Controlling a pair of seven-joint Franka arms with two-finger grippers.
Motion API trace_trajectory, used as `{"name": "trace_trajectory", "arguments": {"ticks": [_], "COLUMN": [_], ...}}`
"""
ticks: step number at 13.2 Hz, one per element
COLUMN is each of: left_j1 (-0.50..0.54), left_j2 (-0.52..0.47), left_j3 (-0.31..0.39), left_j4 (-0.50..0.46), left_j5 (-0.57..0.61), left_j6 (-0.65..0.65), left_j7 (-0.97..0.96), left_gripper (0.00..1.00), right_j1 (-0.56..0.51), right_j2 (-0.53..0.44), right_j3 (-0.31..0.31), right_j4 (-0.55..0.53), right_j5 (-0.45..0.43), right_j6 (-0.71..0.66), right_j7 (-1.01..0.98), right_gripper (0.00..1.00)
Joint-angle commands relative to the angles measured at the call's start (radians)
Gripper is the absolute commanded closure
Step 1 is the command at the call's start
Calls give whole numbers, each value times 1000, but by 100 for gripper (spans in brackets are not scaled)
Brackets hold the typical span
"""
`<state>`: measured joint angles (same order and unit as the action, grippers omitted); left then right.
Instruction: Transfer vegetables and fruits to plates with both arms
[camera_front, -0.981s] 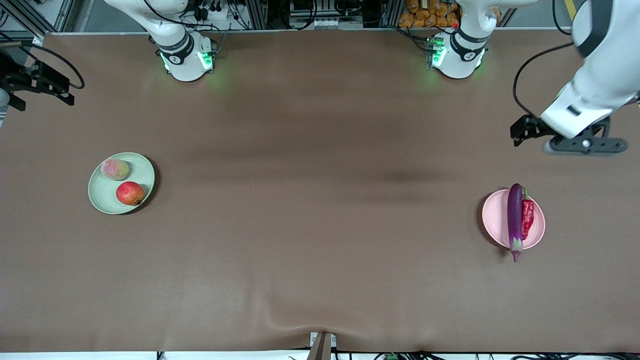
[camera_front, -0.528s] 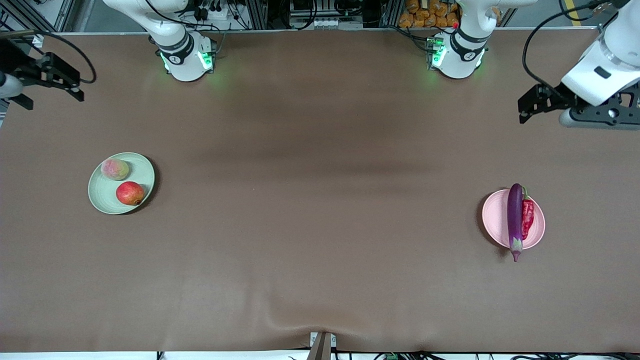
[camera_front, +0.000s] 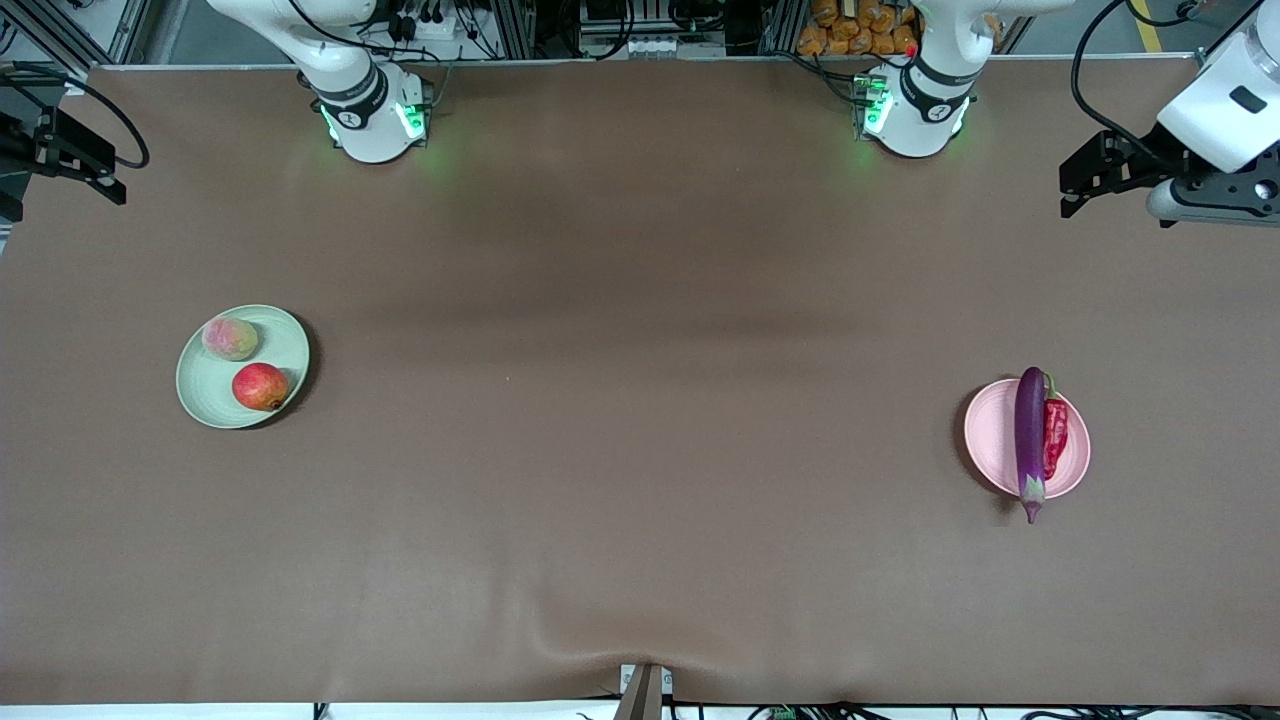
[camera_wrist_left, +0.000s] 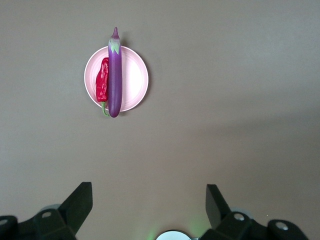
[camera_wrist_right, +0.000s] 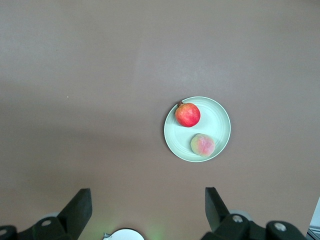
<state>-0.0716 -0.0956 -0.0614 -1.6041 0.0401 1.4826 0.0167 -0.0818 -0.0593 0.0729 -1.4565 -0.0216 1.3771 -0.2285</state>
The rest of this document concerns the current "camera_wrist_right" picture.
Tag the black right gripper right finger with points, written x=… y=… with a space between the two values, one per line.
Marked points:
x=217 y=215

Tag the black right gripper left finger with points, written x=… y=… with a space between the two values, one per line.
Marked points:
x=75 y=212

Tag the green-pink peach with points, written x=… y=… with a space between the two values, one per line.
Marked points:
x=203 y=144

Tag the red pomegranate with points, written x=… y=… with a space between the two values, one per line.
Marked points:
x=187 y=115

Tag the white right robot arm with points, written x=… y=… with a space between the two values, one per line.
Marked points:
x=127 y=235

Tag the pale green round plate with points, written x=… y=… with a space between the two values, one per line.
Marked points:
x=215 y=120

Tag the brown table cloth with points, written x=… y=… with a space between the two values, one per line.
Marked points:
x=75 y=75

